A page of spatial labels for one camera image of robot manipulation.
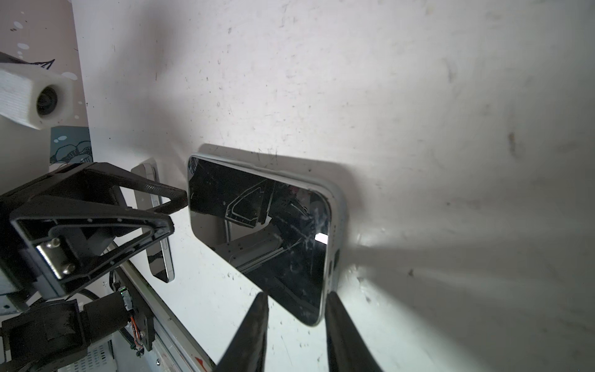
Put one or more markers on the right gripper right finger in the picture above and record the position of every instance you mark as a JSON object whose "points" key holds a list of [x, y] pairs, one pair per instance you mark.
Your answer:
{"points": [[346, 348]]}

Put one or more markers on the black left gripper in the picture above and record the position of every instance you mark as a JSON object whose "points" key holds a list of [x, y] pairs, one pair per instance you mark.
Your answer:
{"points": [[56, 246]]}

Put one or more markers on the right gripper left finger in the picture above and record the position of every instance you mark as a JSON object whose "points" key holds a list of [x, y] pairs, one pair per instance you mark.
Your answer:
{"points": [[247, 350]]}

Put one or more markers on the white phone face down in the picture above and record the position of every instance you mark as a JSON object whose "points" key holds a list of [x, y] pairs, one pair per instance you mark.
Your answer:
{"points": [[260, 232]]}

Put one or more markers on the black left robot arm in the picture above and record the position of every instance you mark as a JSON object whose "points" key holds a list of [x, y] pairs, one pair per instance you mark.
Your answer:
{"points": [[49, 335]]}

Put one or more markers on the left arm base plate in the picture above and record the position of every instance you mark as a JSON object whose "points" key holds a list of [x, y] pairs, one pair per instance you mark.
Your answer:
{"points": [[140, 327]]}

